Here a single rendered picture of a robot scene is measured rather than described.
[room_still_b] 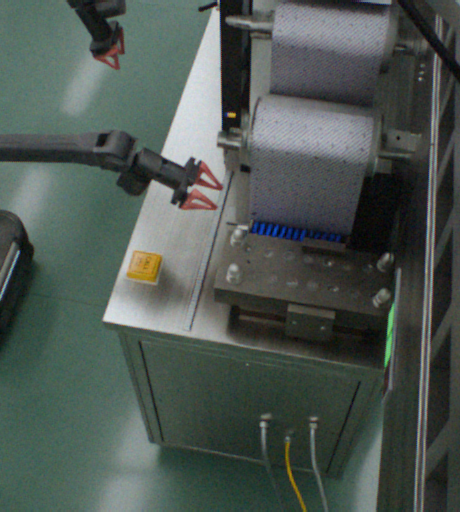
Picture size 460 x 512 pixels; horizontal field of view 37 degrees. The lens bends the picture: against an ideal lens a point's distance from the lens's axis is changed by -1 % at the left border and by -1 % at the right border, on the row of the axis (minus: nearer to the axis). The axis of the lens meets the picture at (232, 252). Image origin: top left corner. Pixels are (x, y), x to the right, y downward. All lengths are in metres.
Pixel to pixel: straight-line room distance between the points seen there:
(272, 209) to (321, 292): 0.22
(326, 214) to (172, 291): 0.41
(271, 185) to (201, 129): 0.53
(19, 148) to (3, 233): 1.14
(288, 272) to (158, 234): 0.39
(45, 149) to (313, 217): 0.61
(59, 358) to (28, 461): 0.39
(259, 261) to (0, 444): 1.34
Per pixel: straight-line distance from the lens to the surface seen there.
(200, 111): 2.02
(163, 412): 2.05
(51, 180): 3.13
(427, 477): 0.89
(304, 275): 1.50
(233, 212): 1.75
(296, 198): 1.50
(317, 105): 1.55
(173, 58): 3.64
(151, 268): 1.64
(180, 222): 1.75
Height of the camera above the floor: 2.28
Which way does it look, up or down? 55 degrees down
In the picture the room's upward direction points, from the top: straight up
